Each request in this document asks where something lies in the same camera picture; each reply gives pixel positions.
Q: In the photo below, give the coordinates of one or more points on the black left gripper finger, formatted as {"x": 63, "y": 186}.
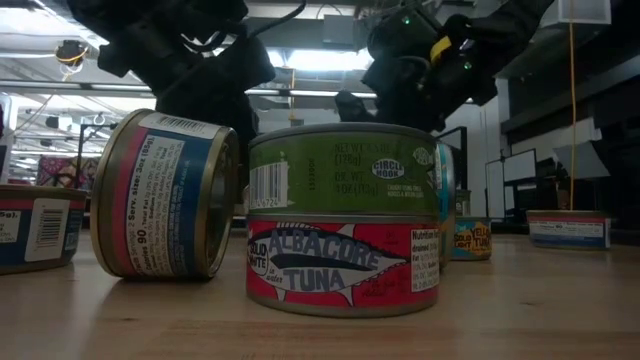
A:
{"x": 180, "y": 105}
{"x": 248, "y": 135}

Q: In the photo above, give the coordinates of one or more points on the blue red labelled can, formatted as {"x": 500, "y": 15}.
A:
{"x": 160, "y": 200}
{"x": 40, "y": 230}
{"x": 567, "y": 230}

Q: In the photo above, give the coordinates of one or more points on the teal yellowfin tuna can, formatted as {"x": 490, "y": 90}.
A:
{"x": 445, "y": 200}
{"x": 472, "y": 240}

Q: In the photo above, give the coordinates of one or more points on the red albacore tuna can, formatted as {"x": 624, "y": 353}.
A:
{"x": 340, "y": 260}

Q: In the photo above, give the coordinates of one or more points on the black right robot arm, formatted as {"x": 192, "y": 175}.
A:
{"x": 505, "y": 25}

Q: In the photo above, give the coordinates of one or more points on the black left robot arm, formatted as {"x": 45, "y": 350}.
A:
{"x": 150, "y": 17}

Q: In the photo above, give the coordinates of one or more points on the bright ceiling light panel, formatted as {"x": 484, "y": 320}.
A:
{"x": 325, "y": 60}

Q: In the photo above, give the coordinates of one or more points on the long ceiling light bar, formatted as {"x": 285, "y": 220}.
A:
{"x": 75, "y": 87}

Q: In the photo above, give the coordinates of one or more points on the tall white board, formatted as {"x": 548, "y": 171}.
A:
{"x": 495, "y": 190}

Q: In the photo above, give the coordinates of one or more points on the wide white board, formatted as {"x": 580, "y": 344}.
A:
{"x": 520, "y": 166}

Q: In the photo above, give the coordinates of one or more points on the colourful patterned cloth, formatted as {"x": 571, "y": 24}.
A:
{"x": 60, "y": 172}

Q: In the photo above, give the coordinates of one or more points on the white standing panel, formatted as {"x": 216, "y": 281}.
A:
{"x": 5, "y": 140}

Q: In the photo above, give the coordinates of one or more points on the grey angled panel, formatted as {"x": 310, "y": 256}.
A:
{"x": 582, "y": 162}

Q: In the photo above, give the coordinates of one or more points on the white ceiling box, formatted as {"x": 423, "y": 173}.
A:
{"x": 585, "y": 11}

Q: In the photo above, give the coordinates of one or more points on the black background frame stand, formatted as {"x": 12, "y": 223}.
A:
{"x": 80, "y": 150}

